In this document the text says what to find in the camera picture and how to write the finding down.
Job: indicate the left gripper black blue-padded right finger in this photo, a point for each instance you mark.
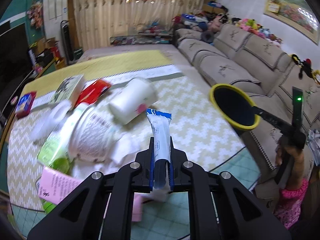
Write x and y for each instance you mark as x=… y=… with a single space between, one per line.
x=220 y=207

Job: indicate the white standing air conditioner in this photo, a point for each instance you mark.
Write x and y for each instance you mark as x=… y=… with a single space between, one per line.
x=54 y=12

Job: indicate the yellow rim black trash bin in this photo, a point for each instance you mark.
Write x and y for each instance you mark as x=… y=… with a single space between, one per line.
x=235 y=106

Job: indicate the black tower fan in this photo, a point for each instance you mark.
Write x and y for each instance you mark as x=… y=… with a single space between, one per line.
x=67 y=42

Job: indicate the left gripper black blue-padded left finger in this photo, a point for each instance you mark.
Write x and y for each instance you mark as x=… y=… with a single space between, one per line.
x=101 y=206

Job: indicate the white printed instant noodle bowl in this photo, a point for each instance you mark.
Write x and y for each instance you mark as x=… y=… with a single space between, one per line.
x=92 y=136

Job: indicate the white blue snack wrapper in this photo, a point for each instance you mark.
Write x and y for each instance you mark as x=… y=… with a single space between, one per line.
x=160 y=122

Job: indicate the beige curtain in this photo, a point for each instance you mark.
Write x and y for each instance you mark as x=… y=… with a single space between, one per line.
x=97 y=21

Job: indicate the black white printed box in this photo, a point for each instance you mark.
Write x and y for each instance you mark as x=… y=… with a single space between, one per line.
x=69 y=89

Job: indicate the person's hand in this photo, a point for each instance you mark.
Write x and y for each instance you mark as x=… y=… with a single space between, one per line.
x=295 y=179

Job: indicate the white paper cup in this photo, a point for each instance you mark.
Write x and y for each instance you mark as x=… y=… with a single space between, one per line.
x=133 y=99

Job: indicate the framed floral painting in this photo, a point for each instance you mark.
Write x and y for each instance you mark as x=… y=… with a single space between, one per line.
x=295 y=13

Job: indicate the beige sectional sofa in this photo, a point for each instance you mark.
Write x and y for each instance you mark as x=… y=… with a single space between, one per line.
x=264 y=72

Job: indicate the blue tissue pack red box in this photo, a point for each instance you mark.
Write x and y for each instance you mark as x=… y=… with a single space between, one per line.
x=24 y=105

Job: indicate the patterned quilt mat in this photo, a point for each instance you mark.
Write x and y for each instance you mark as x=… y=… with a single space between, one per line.
x=196 y=127

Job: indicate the pile of plush toys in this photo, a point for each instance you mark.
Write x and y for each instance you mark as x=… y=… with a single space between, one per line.
x=206 y=26

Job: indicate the low glass shelf with clutter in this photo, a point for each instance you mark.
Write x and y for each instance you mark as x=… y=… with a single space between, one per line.
x=142 y=38

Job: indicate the pink paper sheet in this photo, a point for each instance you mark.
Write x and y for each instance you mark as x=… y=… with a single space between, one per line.
x=54 y=186

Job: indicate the black flat television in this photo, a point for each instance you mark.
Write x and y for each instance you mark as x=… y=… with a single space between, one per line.
x=16 y=63

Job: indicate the red snack bag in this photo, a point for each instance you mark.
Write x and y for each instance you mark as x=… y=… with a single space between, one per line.
x=92 y=93

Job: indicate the green white bottle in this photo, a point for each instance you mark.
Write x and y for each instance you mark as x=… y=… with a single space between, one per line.
x=54 y=154

